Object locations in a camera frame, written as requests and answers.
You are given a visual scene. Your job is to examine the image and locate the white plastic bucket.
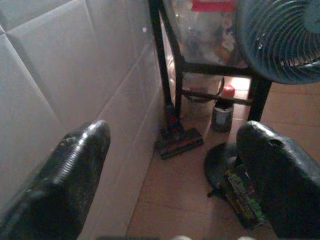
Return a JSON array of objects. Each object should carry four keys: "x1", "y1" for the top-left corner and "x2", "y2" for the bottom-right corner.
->
[{"x1": 181, "y1": 73, "x2": 225, "y2": 118}]

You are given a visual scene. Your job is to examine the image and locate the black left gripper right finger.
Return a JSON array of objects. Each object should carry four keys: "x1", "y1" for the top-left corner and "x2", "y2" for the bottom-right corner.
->
[{"x1": 236, "y1": 120, "x2": 320, "y2": 240}]

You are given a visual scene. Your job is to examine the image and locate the green printed packet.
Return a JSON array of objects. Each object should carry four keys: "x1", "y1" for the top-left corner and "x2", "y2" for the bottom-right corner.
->
[{"x1": 223, "y1": 164, "x2": 267, "y2": 230}]

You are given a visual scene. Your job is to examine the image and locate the black metal rack frame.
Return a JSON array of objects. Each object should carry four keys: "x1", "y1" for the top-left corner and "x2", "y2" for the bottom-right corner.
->
[{"x1": 147, "y1": 0, "x2": 273, "y2": 123}]

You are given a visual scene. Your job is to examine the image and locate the grey can with label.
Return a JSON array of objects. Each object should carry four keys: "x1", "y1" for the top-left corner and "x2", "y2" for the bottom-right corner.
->
[{"x1": 211, "y1": 101, "x2": 235, "y2": 134}]

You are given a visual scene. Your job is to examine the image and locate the blue standing fan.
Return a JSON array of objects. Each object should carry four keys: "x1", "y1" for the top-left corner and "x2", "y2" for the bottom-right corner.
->
[{"x1": 203, "y1": 0, "x2": 320, "y2": 193}]

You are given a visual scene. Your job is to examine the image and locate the clear plastic storage bag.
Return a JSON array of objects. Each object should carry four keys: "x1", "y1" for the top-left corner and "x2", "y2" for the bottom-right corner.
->
[{"x1": 162, "y1": 0, "x2": 248, "y2": 68}]

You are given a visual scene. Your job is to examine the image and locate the red cap white bottle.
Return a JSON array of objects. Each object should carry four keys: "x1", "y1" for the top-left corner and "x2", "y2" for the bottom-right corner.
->
[{"x1": 221, "y1": 84, "x2": 236, "y2": 99}]

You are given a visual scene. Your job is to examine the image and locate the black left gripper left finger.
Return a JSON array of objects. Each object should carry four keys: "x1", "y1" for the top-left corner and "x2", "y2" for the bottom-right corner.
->
[{"x1": 0, "y1": 119, "x2": 111, "y2": 240}]

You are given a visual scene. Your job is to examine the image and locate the black stick vacuum cleaner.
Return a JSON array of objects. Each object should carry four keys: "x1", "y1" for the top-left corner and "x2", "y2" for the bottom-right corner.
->
[{"x1": 147, "y1": 0, "x2": 205, "y2": 161}]

